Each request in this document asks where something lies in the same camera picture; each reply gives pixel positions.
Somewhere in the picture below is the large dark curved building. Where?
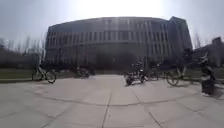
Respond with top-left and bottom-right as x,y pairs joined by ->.
43,15 -> 194,72

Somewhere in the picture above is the scooter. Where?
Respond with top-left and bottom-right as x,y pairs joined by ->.
75,66 -> 96,80
124,61 -> 148,86

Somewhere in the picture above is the grey slab pavement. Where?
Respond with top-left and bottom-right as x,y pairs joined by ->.
0,73 -> 224,128

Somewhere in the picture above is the grass strip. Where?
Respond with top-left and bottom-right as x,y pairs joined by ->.
0,68 -> 78,84
184,67 -> 224,84

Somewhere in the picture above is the row of trees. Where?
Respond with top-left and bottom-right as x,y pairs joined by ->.
0,34 -> 48,70

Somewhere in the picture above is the person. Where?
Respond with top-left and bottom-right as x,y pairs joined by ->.
198,54 -> 218,98

